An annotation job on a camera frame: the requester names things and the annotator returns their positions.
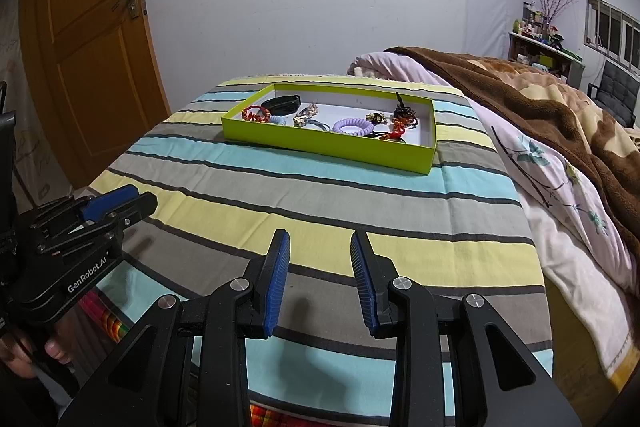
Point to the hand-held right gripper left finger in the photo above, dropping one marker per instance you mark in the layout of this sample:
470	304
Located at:
276	287

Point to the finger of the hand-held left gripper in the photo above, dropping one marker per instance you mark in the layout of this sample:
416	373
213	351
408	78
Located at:
107	203
135	209

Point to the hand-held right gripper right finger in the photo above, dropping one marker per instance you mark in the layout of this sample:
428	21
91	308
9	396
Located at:
364	292

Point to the green cardboard box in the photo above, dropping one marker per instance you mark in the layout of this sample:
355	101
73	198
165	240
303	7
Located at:
320	152

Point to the rhinestone hair clip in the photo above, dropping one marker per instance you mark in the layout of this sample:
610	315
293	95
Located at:
306	113

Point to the person's left hand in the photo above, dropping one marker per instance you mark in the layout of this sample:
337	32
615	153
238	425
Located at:
59	351

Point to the striped bedsheet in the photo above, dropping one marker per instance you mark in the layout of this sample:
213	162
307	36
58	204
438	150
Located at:
400	217

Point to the wooden door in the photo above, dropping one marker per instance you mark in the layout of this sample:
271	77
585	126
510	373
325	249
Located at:
100	72

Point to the black wrist band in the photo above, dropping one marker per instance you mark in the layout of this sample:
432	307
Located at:
281	105

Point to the brown beaded ornament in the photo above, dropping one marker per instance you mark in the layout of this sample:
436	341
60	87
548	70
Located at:
404	111

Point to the pink floral quilt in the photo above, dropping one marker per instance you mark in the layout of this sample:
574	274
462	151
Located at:
560	177

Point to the brown fleece blanket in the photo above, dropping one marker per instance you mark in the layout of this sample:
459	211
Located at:
540	102

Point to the black chair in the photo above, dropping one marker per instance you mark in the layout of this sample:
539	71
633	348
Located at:
617	89

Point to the window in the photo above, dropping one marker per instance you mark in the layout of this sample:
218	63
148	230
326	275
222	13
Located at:
612	34

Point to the cluttered wall shelf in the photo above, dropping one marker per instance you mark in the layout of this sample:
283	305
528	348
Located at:
542	42

